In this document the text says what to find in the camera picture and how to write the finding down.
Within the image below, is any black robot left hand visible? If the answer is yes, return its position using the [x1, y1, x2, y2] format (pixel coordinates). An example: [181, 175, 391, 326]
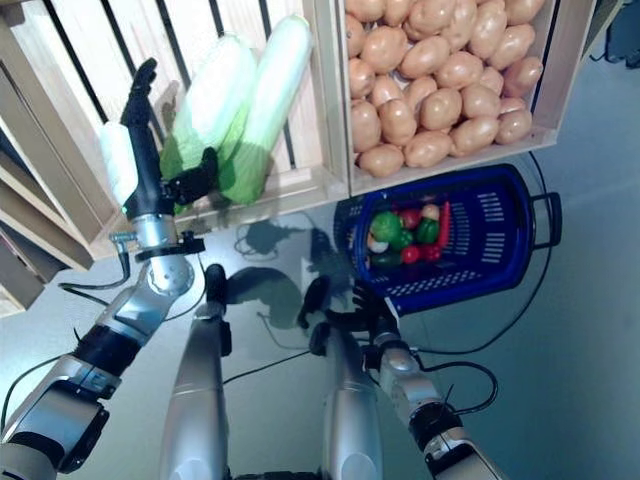
[119, 57, 220, 221]

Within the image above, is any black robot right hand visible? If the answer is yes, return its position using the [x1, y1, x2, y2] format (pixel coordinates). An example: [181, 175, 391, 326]
[322, 279, 401, 344]

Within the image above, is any toy napa cabbage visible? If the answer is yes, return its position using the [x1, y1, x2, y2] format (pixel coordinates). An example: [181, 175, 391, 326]
[159, 32, 259, 199]
[219, 14, 314, 205]

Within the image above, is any blue plastic shopping basket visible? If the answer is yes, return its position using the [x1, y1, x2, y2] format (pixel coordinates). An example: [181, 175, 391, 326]
[332, 163, 564, 316]

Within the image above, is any black robot right foot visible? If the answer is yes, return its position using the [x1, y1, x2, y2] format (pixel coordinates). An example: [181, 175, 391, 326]
[298, 277, 331, 329]

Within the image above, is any black robot foot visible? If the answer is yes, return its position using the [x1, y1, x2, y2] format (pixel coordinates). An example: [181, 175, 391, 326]
[298, 277, 331, 329]
[204, 264, 227, 307]

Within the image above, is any round green toy cabbage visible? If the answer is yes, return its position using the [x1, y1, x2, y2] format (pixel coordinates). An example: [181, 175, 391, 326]
[368, 212, 404, 246]

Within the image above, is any silver robot right leg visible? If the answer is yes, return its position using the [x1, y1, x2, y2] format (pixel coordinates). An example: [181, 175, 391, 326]
[308, 322, 396, 480]

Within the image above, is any silver robot leg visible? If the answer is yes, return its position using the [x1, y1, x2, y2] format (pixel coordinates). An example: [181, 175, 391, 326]
[158, 299, 234, 480]
[308, 322, 396, 480]

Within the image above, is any red toy chili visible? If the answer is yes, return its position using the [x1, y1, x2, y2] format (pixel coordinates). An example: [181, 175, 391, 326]
[435, 201, 451, 247]

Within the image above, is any wooden slatted crate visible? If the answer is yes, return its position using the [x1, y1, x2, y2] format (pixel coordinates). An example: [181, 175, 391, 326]
[0, 0, 351, 256]
[314, 0, 599, 199]

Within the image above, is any black robot left foot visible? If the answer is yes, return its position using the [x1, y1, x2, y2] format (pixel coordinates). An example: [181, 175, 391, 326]
[204, 264, 227, 307]

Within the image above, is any tan toy potato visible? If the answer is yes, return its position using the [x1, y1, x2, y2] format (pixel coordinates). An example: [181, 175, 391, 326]
[494, 108, 534, 146]
[502, 55, 544, 96]
[418, 88, 464, 130]
[399, 35, 451, 79]
[434, 51, 485, 90]
[487, 23, 536, 70]
[403, 130, 454, 169]
[459, 83, 501, 119]
[358, 144, 405, 177]
[449, 115, 501, 157]
[349, 99, 382, 152]
[378, 98, 417, 146]
[360, 25, 409, 71]
[469, 0, 509, 59]

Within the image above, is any silver robot left leg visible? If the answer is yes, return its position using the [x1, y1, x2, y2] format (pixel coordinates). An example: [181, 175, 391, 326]
[158, 299, 234, 480]

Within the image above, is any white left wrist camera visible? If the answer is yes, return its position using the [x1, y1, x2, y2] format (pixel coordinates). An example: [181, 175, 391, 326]
[98, 121, 137, 201]

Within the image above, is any black floor cable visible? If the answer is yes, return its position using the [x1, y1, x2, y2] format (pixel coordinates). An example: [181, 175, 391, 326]
[222, 344, 311, 386]
[409, 149, 551, 354]

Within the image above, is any wooden display shelf frame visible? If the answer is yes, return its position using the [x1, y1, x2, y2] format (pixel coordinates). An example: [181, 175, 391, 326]
[0, 49, 119, 316]

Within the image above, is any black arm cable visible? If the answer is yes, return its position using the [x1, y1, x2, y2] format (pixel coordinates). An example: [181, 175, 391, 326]
[419, 362, 500, 416]

